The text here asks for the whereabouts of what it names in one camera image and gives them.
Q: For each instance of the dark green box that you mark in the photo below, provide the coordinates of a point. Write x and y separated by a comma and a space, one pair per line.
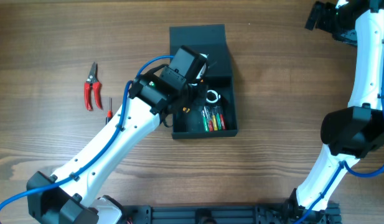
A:
209, 40

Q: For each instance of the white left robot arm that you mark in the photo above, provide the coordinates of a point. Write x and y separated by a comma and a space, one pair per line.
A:
69, 194

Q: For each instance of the red handled pruning shears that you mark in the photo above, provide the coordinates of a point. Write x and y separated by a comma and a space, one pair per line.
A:
92, 84

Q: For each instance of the black red screwdriver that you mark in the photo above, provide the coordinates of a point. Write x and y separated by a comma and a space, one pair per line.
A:
110, 112

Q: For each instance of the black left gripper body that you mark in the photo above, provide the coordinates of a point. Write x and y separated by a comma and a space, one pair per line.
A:
197, 91

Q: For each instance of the black round tape measure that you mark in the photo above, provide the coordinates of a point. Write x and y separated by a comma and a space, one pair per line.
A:
213, 97

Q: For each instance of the clear plastic screwdriver case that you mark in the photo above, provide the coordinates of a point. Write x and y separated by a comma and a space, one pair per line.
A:
213, 118

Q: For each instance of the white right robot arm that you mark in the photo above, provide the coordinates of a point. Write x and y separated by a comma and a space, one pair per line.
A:
348, 135

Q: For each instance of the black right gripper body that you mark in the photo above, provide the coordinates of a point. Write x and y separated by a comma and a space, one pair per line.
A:
318, 18

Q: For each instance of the orange black pliers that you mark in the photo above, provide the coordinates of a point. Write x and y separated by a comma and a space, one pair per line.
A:
186, 110

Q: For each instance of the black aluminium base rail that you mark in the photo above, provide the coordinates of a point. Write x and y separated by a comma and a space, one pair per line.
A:
249, 214

